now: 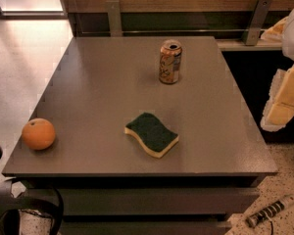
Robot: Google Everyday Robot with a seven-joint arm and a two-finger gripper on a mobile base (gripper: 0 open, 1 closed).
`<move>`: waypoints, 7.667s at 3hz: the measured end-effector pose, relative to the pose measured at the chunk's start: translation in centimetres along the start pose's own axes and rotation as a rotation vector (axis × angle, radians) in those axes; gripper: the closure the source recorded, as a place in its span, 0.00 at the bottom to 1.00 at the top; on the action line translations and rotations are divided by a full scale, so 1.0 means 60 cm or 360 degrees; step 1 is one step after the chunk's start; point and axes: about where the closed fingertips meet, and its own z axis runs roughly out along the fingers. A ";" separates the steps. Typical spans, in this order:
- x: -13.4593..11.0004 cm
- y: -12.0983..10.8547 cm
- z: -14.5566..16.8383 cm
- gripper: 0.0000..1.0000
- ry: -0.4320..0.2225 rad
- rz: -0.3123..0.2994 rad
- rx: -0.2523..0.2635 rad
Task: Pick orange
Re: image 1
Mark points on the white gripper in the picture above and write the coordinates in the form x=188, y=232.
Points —
x=280, y=104

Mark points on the orange soda can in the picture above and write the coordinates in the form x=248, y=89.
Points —
x=170, y=60

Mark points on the green yellow sponge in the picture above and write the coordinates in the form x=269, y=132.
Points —
x=154, y=138

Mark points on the striped power strip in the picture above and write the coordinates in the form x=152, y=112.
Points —
x=270, y=211

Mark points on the grey table drawer unit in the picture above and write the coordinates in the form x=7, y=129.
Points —
x=109, y=184

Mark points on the orange fruit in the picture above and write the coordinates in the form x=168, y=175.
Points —
x=38, y=134

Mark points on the black chair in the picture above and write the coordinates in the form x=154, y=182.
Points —
x=28, y=214

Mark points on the right metal bracket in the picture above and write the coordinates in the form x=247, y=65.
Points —
x=251, y=34

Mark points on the metal bracket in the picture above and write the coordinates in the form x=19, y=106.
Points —
x=251, y=34
x=114, y=18

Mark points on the left metal bracket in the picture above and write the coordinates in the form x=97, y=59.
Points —
x=114, y=18

